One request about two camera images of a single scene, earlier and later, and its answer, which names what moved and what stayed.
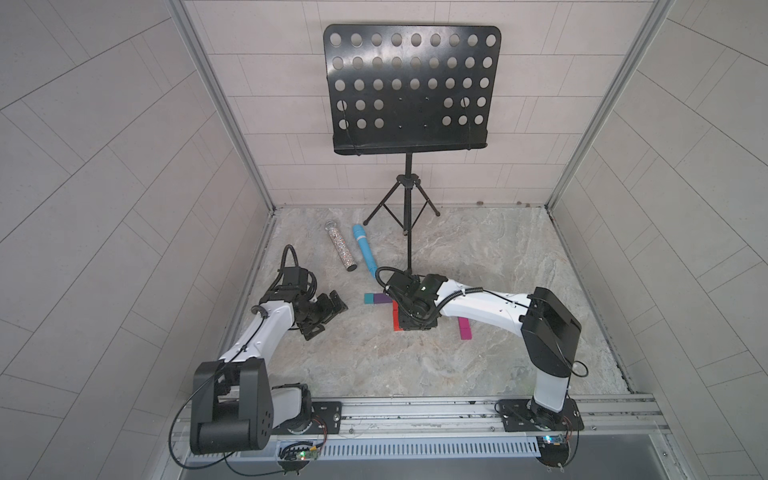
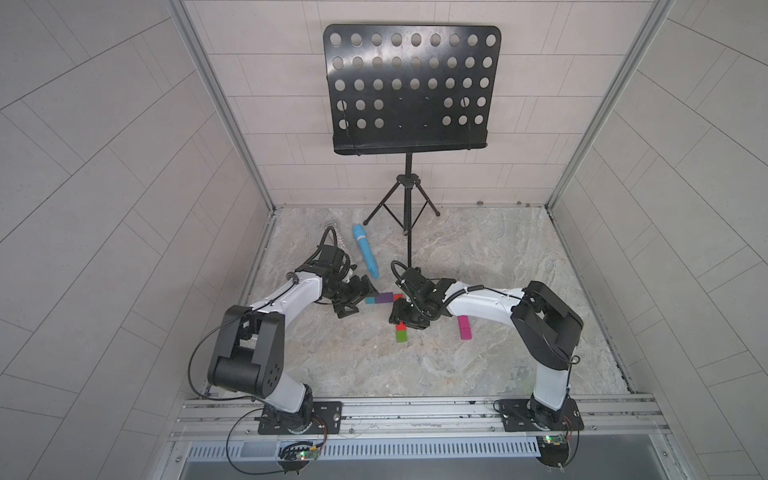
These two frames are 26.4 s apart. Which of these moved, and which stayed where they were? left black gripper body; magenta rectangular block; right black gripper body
Moved: left black gripper body
Stayed: magenta rectangular block; right black gripper body
